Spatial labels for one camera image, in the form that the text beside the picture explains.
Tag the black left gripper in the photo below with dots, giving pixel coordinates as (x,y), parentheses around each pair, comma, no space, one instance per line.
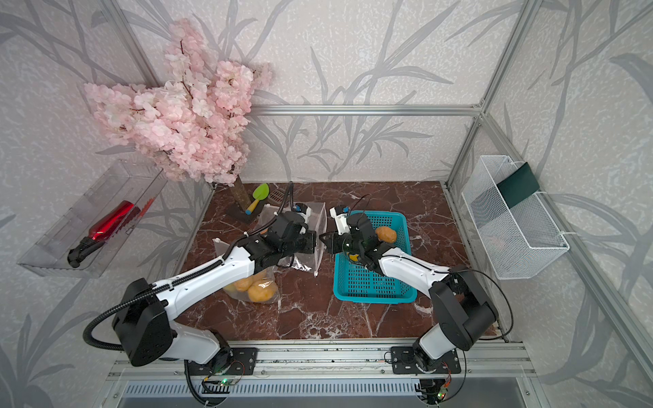
(309,237)

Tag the teal plastic basket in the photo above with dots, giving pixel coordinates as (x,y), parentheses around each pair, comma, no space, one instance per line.
(353,283)

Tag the white wire mesh basket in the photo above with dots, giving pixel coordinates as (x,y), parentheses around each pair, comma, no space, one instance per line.
(521,241)

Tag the red black hair dryer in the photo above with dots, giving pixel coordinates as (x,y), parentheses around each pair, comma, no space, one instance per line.
(100,232)

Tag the yellow potato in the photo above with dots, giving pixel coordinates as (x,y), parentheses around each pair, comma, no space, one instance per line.
(262,291)

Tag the clear dotted zipper bag front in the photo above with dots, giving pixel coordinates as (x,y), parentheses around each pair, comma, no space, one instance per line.
(238,265)

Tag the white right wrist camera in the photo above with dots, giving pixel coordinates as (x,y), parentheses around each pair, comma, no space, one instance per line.
(340,216)

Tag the artificial pink blossom tree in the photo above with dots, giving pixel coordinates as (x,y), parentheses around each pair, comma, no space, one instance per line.
(191,126)

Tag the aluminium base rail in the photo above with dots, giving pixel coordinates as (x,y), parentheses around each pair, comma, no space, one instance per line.
(371,358)

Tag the beige slotted spatula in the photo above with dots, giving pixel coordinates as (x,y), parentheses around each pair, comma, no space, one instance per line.
(278,197)

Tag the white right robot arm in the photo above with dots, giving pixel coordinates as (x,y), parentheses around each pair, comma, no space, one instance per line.
(463,309)

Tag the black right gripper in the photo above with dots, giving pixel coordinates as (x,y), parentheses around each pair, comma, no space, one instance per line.
(331,245)

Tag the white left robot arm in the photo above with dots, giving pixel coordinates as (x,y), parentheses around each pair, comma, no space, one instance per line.
(144,325)

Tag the clear dotted zipper bag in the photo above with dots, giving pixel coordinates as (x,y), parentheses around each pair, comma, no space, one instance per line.
(267,217)
(238,265)
(314,214)

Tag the black square tree base plate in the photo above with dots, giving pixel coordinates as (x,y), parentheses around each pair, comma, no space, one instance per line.
(234,211)

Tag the clear acrylic wall shelf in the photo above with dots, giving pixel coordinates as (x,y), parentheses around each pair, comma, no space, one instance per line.
(123,181)

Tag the green toy shovel yellow handle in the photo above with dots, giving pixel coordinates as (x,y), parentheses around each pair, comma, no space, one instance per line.
(259,194)

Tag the clear dotted zipper bag back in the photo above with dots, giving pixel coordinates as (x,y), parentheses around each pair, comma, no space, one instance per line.
(314,214)

